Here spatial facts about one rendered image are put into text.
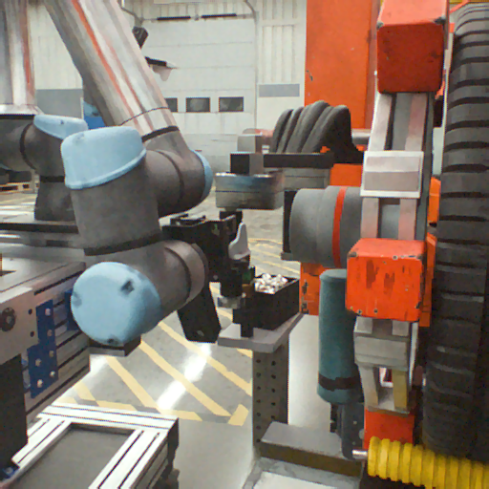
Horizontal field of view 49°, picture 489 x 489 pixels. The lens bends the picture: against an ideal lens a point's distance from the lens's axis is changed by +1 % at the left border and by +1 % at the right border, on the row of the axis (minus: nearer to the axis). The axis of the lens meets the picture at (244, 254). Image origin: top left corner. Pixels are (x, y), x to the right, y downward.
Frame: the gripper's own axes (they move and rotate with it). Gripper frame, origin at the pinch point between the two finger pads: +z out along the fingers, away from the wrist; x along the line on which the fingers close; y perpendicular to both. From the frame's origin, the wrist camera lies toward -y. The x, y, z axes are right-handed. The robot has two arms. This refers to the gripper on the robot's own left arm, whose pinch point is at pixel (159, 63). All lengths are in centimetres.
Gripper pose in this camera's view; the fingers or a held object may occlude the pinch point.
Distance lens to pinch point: 184.8
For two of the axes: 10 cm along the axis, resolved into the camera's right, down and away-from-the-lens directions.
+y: -1.2, 9.6, 2.7
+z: 4.6, -1.8, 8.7
